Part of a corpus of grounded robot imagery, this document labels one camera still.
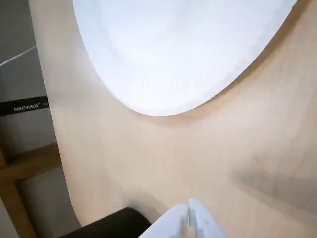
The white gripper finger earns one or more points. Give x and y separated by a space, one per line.
171 221
206 223

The white paper plate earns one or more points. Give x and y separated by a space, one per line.
178 54

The black Neewer stand leg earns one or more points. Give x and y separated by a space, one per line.
22 107

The brown wooden frame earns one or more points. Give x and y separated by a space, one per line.
15 173

